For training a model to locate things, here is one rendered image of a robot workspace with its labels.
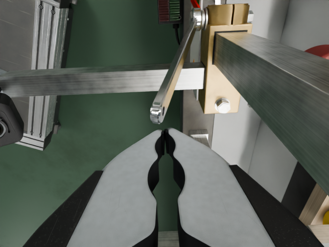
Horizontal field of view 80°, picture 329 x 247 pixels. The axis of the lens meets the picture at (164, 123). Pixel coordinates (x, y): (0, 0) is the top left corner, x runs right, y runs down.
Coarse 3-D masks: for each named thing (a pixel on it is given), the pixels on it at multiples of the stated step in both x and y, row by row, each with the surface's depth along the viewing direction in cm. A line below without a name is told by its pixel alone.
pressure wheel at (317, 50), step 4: (312, 48) 23; (316, 48) 23; (320, 48) 22; (324, 48) 22; (328, 48) 22; (308, 52) 23; (312, 52) 22; (316, 52) 22; (320, 52) 22; (324, 52) 21; (328, 52) 21; (320, 56) 21; (324, 56) 21; (328, 56) 21
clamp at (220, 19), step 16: (208, 16) 24; (224, 16) 22; (240, 16) 22; (208, 32) 23; (208, 48) 24; (208, 64) 25; (208, 80) 26; (224, 80) 26; (208, 96) 27; (224, 96) 27; (240, 96) 27; (208, 112) 28
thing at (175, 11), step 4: (172, 0) 36; (176, 0) 36; (172, 4) 36; (176, 4) 36; (172, 8) 36; (176, 8) 36; (172, 12) 36; (176, 12) 36; (172, 16) 37; (176, 16) 37; (172, 20) 37; (176, 20) 37
